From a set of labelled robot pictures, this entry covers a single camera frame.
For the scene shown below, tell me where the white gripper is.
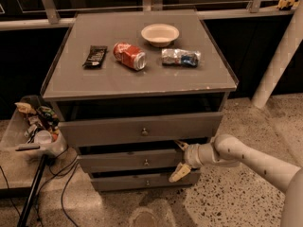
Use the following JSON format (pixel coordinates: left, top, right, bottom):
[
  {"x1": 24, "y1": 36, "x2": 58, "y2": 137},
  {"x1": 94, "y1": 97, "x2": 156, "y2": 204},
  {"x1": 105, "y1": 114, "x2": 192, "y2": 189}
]
[{"x1": 169, "y1": 140, "x2": 207, "y2": 183}]

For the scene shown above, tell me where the grey drawer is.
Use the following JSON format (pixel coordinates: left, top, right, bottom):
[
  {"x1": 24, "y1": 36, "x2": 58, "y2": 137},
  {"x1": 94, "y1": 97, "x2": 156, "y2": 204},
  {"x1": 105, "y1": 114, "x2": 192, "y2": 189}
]
[
  {"x1": 91, "y1": 171, "x2": 200, "y2": 192},
  {"x1": 78, "y1": 148, "x2": 185, "y2": 173},
  {"x1": 59, "y1": 112, "x2": 223, "y2": 147}
]

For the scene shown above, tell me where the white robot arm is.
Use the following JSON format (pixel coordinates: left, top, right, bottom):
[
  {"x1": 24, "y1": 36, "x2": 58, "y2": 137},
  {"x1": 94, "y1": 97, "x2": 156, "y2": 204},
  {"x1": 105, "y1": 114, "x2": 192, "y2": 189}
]
[{"x1": 169, "y1": 134, "x2": 303, "y2": 227}]

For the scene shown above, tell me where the grey top drawer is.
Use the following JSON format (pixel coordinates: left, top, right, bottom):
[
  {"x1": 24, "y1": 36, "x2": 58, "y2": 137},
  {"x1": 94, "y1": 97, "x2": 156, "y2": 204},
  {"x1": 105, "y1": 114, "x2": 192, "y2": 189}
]
[{"x1": 59, "y1": 112, "x2": 223, "y2": 147}]

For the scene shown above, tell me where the grey bottom drawer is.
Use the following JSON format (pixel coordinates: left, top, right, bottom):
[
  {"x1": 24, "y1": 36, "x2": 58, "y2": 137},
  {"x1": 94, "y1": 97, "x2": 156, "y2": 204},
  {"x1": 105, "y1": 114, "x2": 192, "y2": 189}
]
[{"x1": 91, "y1": 171, "x2": 200, "y2": 192}]

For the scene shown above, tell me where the grey drawer cabinet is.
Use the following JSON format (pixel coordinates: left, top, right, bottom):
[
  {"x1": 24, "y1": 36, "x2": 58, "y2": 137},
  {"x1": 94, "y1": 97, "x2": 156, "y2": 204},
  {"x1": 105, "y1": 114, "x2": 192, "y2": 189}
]
[{"x1": 42, "y1": 12, "x2": 238, "y2": 180}]

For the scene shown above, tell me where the crumpled silver chip bag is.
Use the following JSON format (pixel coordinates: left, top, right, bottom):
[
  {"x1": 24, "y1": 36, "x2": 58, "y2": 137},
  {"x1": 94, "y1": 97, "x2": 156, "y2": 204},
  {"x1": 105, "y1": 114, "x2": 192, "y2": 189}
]
[{"x1": 161, "y1": 48, "x2": 201, "y2": 68}]

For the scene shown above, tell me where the red soda can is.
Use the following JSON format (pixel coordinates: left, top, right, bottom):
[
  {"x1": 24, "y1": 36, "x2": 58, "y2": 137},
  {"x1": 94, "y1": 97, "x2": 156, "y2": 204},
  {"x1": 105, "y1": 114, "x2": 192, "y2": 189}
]
[{"x1": 113, "y1": 42, "x2": 146, "y2": 71}]

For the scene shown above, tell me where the white paper bowl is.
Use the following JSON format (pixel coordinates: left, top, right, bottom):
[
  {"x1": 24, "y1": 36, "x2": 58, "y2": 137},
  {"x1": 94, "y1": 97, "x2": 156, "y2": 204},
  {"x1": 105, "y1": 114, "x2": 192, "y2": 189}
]
[{"x1": 141, "y1": 24, "x2": 179, "y2": 48}]

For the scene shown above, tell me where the black candy bar wrapper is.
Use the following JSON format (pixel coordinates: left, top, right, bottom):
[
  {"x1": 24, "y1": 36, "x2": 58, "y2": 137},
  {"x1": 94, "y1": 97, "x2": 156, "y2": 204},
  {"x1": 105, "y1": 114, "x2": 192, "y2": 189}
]
[{"x1": 82, "y1": 45, "x2": 107, "y2": 69}]

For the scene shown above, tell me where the white cup in bin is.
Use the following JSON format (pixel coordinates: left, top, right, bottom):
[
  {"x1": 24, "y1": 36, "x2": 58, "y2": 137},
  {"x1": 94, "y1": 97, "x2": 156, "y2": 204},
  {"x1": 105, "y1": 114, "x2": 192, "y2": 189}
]
[{"x1": 34, "y1": 131, "x2": 53, "y2": 144}]

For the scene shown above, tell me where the clear plastic trash bin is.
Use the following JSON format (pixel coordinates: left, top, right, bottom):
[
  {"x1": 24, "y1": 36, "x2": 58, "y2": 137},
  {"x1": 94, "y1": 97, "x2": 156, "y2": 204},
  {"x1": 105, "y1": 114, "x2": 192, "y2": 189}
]
[{"x1": 1, "y1": 96, "x2": 67, "y2": 159}]

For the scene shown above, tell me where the white diagonal pole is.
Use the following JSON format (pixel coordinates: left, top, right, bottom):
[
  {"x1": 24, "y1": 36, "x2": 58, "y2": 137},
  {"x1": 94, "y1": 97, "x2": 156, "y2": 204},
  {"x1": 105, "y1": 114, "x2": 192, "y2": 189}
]
[{"x1": 252, "y1": 0, "x2": 303, "y2": 109}]

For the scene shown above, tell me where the metal railing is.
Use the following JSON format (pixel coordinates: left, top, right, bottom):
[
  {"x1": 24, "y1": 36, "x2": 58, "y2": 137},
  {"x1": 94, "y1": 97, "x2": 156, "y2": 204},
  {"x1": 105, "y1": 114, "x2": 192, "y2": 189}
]
[{"x1": 1, "y1": 0, "x2": 297, "y2": 31}]

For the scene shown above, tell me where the black tripod leg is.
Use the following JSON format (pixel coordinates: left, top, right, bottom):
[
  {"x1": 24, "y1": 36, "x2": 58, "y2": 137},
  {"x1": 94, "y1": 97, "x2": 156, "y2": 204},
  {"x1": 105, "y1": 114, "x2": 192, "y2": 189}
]
[{"x1": 17, "y1": 154, "x2": 48, "y2": 227}]

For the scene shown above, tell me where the black floor cable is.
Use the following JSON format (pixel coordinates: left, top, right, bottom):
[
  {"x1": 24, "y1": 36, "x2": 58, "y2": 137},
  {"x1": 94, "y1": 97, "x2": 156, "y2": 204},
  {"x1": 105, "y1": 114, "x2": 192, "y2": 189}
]
[{"x1": 34, "y1": 148, "x2": 81, "y2": 227}]

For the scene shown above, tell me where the yellow clamp on rail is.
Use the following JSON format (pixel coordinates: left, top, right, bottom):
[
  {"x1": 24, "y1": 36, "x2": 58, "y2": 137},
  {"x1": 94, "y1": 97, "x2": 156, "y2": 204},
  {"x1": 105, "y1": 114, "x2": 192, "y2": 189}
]
[{"x1": 277, "y1": 0, "x2": 297, "y2": 10}]

